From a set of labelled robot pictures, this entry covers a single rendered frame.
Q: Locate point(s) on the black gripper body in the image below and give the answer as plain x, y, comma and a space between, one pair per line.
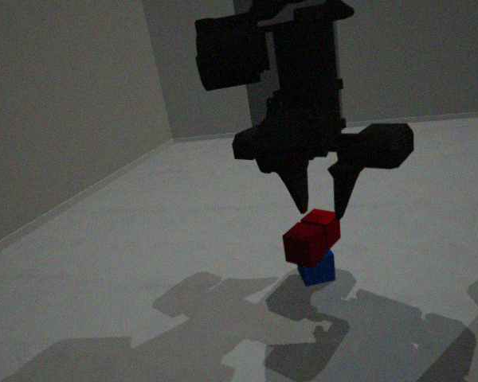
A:
380, 145

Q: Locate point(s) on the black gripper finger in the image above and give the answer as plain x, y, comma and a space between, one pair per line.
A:
297, 185
344, 179

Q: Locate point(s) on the blue cube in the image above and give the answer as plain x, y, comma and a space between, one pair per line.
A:
322, 272

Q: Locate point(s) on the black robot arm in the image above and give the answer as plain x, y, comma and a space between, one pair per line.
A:
232, 51

